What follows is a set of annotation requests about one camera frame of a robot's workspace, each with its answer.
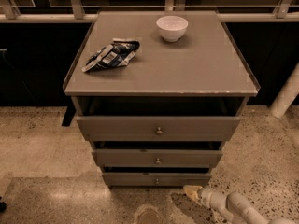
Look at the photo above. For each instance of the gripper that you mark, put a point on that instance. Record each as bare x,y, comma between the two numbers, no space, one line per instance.
206,195

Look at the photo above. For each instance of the grey bottom drawer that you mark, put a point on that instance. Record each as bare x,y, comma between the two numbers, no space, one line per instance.
156,177

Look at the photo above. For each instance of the grey drawer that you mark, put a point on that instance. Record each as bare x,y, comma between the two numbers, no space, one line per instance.
156,158
157,128
156,177

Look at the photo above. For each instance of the grey wooden drawer cabinet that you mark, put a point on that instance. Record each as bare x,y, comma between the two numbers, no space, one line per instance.
201,75

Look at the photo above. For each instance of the grey middle drawer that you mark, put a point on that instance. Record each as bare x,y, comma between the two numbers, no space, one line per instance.
156,158

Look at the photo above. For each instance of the grey top drawer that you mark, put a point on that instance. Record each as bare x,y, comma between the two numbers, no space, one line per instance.
157,128

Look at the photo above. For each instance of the crumpled dark snack bag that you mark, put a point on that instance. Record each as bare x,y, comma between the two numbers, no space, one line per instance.
116,54

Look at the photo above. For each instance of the white ceramic bowl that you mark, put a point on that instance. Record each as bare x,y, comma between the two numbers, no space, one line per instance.
172,28

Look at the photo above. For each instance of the white cylindrical post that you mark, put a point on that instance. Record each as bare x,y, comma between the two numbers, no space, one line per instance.
287,94

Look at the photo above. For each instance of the metal window railing frame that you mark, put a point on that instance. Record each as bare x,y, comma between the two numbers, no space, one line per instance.
87,10

